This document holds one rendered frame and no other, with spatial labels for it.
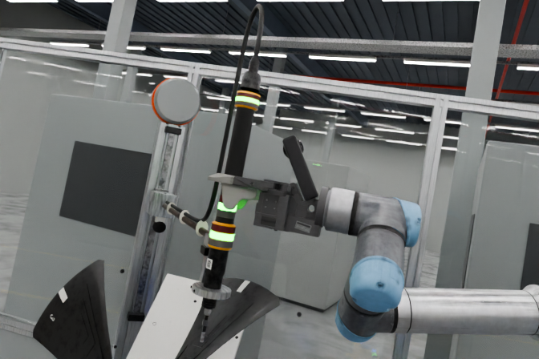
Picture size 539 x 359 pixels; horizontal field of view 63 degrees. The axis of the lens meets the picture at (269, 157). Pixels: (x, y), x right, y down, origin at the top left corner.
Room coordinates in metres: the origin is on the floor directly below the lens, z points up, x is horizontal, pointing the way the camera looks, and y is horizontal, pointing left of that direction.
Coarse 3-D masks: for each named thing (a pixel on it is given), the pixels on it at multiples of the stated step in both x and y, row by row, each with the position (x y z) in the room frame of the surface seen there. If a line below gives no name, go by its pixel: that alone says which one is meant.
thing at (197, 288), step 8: (208, 240) 0.82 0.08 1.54; (208, 248) 0.81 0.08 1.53; (200, 280) 0.82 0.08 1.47; (192, 288) 0.79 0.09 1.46; (200, 288) 0.77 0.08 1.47; (208, 288) 0.78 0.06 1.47; (224, 288) 0.80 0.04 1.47; (208, 296) 0.77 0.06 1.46; (216, 296) 0.77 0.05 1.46; (224, 296) 0.78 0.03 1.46
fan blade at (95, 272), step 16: (80, 272) 1.00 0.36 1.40; (96, 272) 0.97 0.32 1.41; (64, 288) 1.00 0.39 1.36; (80, 288) 0.97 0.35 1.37; (96, 288) 0.95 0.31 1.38; (64, 304) 0.98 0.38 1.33; (80, 304) 0.96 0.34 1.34; (96, 304) 0.93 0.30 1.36; (48, 320) 0.99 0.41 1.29; (64, 320) 0.97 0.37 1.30; (80, 320) 0.94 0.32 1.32; (96, 320) 0.92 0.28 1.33; (48, 336) 0.98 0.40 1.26; (64, 336) 0.96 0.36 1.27; (80, 336) 0.93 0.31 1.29; (96, 336) 0.90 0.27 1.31; (64, 352) 0.95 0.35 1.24; (80, 352) 0.92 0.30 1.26; (96, 352) 0.89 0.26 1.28
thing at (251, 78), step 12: (252, 60) 0.79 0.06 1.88; (252, 72) 0.79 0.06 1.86; (252, 84) 0.78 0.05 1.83; (216, 252) 0.78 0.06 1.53; (228, 252) 0.80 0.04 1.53; (216, 264) 0.78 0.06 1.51; (216, 276) 0.79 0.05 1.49; (216, 288) 0.79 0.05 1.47; (204, 300) 0.80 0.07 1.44; (216, 300) 0.80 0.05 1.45
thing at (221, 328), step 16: (256, 288) 0.96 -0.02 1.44; (224, 304) 0.97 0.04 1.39; (240, 304) 0.94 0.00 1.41; (256, 304) 0.92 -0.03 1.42; (272, 304) 0.91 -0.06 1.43; (224, 320) 0.92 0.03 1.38; (240, 320) 0.90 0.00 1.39; (256, 320) 0.88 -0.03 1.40; (192, 336) 0.95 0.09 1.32; (208, 336) 0.90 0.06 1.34; (224, 336) 0.88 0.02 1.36; (192, 352) 0.89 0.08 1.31; (208, 352) 0.86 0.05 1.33
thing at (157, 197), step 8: (152, 192) 1.35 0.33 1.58; (160, 192) 1.35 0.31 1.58; (152, 200) 1.33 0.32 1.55; (160, 200) 1.33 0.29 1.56; (168, 200) 1.34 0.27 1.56; (176, 200) 1.34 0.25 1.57; (152, 208) 1.32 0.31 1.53; (160, 208) 1.33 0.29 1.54; (160, 216) 1.33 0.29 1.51; (168, 216) 1.34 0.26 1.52
